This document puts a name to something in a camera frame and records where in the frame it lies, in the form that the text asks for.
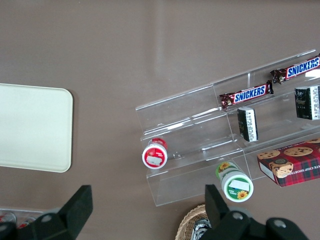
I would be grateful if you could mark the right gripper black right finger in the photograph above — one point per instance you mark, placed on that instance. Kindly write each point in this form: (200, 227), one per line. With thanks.
(220, 217)

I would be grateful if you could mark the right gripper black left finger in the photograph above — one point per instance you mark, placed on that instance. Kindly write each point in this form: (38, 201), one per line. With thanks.
(72, 215)

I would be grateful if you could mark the aluminium foil tray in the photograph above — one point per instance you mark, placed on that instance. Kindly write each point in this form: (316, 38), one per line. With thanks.
(200, 230)

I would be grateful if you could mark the light wicker basket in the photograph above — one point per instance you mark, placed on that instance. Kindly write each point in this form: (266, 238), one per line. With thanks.
(185, 225)

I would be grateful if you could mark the cream rectangular serving tray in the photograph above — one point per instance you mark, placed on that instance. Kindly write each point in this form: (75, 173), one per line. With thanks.
(32, 127)

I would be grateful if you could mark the green sunflower lidded cup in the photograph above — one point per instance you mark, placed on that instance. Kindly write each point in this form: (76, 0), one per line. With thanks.
(236, 187)

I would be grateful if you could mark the clear acrylic bottle rack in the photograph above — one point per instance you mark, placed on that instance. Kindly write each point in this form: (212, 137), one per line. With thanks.
(30, 212)

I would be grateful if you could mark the clear acrylic stepped stand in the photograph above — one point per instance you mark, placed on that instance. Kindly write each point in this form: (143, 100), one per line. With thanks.
(190, 140)
(275, 130)

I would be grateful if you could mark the red lidded yogurt cup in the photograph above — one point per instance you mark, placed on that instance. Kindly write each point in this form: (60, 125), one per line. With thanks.
(155, 157)

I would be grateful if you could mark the red tartan cookie box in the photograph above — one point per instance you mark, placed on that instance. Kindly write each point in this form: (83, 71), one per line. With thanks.
(295, 165)

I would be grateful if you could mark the small black carton box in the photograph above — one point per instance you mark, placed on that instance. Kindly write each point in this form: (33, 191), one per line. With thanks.
(247, 125)
(306, 102)

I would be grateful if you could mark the Snickers chocolate bar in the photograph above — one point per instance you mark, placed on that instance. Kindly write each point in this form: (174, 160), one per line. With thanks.
(250, 93)
(300, 68)

